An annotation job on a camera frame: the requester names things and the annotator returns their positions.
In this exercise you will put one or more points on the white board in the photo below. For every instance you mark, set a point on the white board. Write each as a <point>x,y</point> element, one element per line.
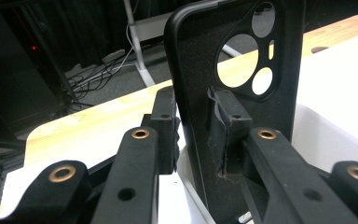
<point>338,77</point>

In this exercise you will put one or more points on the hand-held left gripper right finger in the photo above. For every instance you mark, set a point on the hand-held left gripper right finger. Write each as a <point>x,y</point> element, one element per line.
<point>279,174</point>

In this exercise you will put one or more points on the wooden table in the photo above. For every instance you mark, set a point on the wooden table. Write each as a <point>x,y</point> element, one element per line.
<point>105,115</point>

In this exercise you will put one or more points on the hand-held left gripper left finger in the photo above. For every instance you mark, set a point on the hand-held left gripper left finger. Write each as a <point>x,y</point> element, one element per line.
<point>136,174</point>

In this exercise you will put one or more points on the white metal stand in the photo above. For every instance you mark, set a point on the white metal stand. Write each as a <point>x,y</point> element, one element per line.
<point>138,53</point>

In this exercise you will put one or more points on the black phone case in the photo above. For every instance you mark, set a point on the black phone case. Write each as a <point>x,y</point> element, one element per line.
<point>192,62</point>

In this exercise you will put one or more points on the white plastic bin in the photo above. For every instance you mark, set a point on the white plastic bin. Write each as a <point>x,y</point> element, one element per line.
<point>320,143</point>

